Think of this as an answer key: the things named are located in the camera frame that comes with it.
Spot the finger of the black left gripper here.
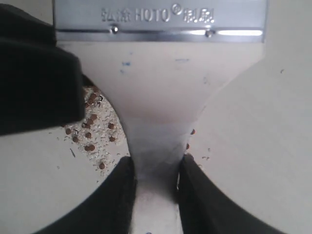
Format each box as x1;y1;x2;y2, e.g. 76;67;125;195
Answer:
0;4;85;136

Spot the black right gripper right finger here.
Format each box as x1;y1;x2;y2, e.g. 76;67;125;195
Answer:
178;155;275;234

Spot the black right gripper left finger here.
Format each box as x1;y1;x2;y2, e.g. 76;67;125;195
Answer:
39;156;137;234

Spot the wooden paint brush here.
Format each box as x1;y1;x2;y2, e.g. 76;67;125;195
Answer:
53;0;268;234

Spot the brown beads and crumbs pile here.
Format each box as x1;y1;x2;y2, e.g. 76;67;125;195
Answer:
48;85;210;183

